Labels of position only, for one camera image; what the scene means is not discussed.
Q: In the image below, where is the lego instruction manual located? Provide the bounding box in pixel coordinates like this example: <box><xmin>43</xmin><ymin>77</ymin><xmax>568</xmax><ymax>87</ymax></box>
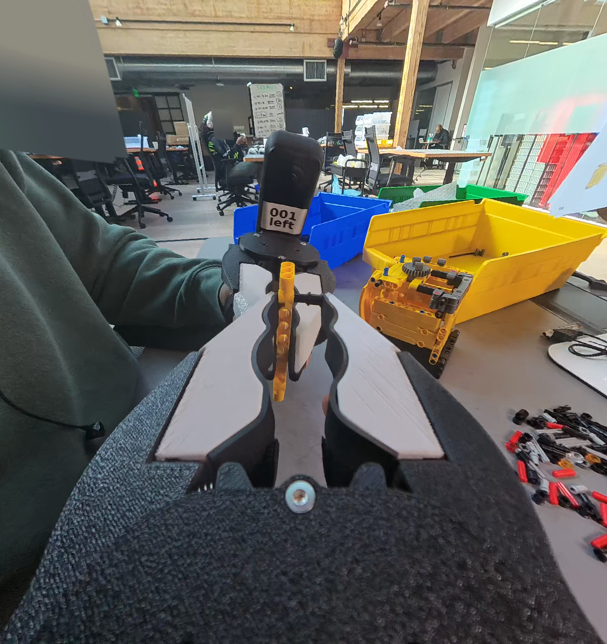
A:
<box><xmin>549</xmin><ymin>108</ymin><xmax>607</xmax><ymax>217</ymax></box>

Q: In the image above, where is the long wooden table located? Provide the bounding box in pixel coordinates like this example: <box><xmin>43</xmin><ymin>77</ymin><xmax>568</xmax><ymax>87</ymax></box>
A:
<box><xmin>356</xmin><ymin>146</ymin><xmax>493</xmax><ymax>184</ymax></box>

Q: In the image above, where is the black utility cart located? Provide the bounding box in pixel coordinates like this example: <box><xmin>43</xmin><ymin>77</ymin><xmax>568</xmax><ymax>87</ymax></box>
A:
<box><xmin>329</xmin><ymin>131</ymin><xmax>370</xmax><ymax>196</ymax></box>

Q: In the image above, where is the green plastic bin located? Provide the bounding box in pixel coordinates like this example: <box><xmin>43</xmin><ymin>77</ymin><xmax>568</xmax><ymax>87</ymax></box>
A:
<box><xmin>457</xmin><ymin>183</ymin><xmax>529</xmax><ymax>207</ymax></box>
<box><xmin>378</xmin><ymin>185</ymin><xmax>427</xmax><ymax>207</ymax></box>

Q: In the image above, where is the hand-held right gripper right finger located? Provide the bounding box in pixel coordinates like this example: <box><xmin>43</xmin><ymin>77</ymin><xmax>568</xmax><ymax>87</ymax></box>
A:
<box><xmin>323</xmin><ymin>293</ymin><xmax>446</xmax><ymax>487</ymax></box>

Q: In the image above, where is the clear bubble wrap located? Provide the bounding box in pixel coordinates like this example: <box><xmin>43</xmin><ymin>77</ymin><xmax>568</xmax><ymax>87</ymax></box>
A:
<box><xmin>391</xmin><ymin>181</ymin><xmax>460</xmax><ymax>209</ymax></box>

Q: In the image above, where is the person's left forearm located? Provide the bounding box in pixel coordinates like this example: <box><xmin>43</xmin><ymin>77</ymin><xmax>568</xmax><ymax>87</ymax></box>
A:
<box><xmin>90</xmin><ymin>221</ymin><xmax>232</xmax><ymax>353</ymax></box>

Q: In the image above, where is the black cable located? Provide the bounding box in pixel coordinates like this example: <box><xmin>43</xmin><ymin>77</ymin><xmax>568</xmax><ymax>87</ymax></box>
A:
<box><xmin>542</xmin><ymin>324</ymin><xmax>607</xmax><ymax>359</ymax></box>

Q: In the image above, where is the rolling glass board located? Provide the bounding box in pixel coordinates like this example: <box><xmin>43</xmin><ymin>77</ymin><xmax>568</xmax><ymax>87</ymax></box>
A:
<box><xmin>182</xmin><ymin>93</ymin><xmax>217</xmax><ymax>202</ymax></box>

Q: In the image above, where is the yellow lego robot model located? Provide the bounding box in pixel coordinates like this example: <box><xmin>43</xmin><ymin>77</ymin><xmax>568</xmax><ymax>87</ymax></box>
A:
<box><xmin>359</xmin><ymin>256</ymin><xmax>474</xmax><ymax>379</ymax></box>

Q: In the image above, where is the blue plastic bin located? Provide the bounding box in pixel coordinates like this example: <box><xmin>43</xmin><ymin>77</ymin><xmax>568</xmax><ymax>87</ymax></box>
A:
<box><xmin>303</xmin><ymin>191</ymin><xmax>392</xmax><ymax>270</ymax></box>
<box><xmin>233</xmin><ymin>204</ymin><xmax>264</xmax><ymax>245</ymax></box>

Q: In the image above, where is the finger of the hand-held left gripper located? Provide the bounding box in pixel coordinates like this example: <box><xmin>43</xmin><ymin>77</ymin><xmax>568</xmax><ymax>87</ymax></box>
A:
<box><xmin>231</xmin><ymin>263</ymin><xmax>274</xmax><ymax>320</ymax></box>
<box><xmin>287</xmin><ymin>273</ymin><xmax>330</xmax><ymax>383</ymax></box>

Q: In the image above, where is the black drawstring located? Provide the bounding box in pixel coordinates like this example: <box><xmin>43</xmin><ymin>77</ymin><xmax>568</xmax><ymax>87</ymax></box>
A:
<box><xmin>0</xmin><ymin>360</ymin><xmax>106</xmax><ymax>441</ymax></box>

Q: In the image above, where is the white writing board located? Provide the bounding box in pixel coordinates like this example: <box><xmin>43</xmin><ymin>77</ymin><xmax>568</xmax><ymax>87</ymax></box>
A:
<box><xmin>249</xmin><ymin>83</ymin><xmax>286</xmax><ymax>139</ymax></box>

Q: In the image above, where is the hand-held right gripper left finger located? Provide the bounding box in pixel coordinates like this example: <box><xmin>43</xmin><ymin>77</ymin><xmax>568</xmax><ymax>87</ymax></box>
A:
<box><xmin>154</xmin><ymin>293</ymin><xmax>277</xmax><ymax>489</ymax></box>

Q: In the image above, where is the black office chair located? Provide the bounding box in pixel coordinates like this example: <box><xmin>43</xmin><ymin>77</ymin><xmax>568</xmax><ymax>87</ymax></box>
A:
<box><xmin>364</xmin><ymin>126</ymin><xmax>415</xmax><ymax>196</ymax></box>
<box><xmin>100</xmin><ymin>151</ymin><xmax>174</xmax><ymax>229</ymax></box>
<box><xmin>215</xmin><ymin>161</ymin><xmax>260</xmax><ymax>217</ymax></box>

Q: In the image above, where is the pile of small lego pins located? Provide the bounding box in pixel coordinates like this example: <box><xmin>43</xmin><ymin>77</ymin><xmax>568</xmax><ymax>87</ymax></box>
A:
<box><xmin>505</xmin><ymin>405</ymin><xmax>607</xmax><ymax>563</ymax></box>

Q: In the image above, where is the yellow plastic bin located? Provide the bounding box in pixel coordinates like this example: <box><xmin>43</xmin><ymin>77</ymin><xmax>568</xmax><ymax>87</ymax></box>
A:
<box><xmin>362</xmin><ymin>199</ymin><xmax>607</xmax><ymax>325</ymax></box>

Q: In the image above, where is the person's green sweatshirt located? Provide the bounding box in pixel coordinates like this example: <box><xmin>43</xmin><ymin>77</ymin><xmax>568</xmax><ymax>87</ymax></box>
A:
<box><xmin>0</xmin><ymin>146</ymin><xmax>148</xmax><ymax>630</ymax></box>

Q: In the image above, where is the yellow lego beam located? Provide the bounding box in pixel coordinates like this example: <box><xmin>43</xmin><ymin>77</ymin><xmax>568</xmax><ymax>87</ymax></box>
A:
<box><xmin>272</xmin><ymin>262</ymin><xmax>296</xmax><ymax>402</ymax></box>

